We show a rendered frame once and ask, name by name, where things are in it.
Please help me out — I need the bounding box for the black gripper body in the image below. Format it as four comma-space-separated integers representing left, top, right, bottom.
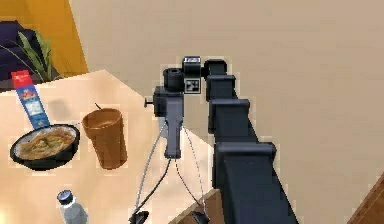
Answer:
144, 67, 185, 160

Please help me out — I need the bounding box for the clear bottle with black cap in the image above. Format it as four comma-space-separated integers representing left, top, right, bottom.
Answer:
56, 189, 90, 224

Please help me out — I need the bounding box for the blue box with red top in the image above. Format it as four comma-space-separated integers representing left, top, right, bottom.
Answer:
10, 69, 52, 131

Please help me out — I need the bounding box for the dark purple sofa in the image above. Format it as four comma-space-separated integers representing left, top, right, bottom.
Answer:
0, 20, 62, 93

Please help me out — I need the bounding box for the brown wooden furniture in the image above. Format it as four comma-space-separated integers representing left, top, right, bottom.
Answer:
346, 171, 384, 224

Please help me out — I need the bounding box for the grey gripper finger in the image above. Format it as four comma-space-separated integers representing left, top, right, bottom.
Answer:
174, 125, 211, 224
128, 121, 172, 224

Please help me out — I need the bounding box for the green house plant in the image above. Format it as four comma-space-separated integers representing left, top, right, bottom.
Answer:
0, 30, 63, 84

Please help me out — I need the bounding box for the light wooden table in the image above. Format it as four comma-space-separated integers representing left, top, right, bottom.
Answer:
0, 68, 222, 224

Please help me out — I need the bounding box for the brown cup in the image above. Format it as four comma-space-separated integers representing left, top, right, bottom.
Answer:
81, 107, 129, 171

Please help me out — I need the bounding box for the black bowl with food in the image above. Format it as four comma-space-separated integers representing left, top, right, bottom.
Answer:
9, 123, 81, 172

